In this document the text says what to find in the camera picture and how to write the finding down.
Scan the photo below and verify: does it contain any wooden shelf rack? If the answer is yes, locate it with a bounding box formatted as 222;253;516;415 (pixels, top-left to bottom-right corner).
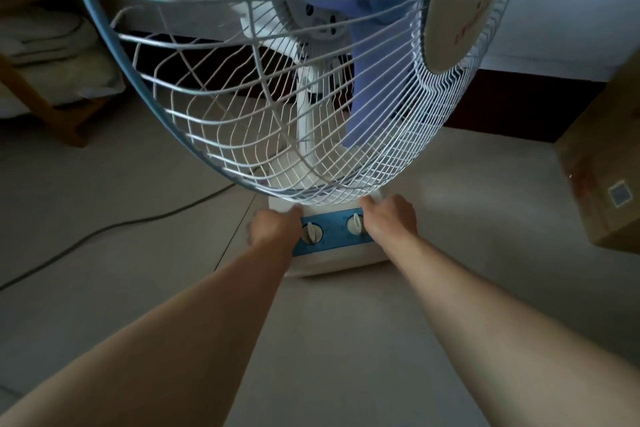
0;0;118;148

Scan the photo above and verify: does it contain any white and blue table fan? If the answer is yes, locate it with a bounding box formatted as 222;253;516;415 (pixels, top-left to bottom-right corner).
56;0;530;278

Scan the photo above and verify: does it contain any pile of white cloths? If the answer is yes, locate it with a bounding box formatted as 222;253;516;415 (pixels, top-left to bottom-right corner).
0;0;128;117

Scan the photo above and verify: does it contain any brown cardboard box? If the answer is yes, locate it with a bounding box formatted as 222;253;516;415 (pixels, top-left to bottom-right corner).
555;49;640;256

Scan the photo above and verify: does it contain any person's left hand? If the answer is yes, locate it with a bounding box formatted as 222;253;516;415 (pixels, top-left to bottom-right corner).
246;205;304;259

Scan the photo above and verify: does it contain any grey power cable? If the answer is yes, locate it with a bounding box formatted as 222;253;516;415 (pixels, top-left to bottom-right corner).
0;183;237;291

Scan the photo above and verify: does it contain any person's right forearm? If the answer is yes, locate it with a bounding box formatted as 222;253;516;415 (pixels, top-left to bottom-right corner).
371;233;640;427

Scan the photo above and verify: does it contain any person's right hand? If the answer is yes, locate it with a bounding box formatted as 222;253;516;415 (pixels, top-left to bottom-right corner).
360;194;418;244

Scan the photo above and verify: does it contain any person's left forearm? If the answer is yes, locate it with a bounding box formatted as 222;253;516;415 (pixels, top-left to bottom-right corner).
0;240;296;427

